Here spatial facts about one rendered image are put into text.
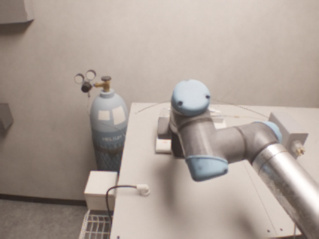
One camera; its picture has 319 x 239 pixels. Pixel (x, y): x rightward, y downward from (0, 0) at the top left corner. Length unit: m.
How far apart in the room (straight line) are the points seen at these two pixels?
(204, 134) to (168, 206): 0.25
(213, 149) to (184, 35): 1.08
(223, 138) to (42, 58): 1.37
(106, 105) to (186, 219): 0.81
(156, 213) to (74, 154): 1.44
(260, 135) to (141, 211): 0.34
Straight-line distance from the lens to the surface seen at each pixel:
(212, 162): 0.39
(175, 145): 0.52
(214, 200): 0.62
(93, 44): 1.45
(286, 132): 0.77
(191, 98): 0.41
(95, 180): 0.92
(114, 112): 1.20
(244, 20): 1.50
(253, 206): 0.64
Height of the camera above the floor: 1.91
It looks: 31 degrees down
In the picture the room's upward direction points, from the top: 3 degrees clockwise
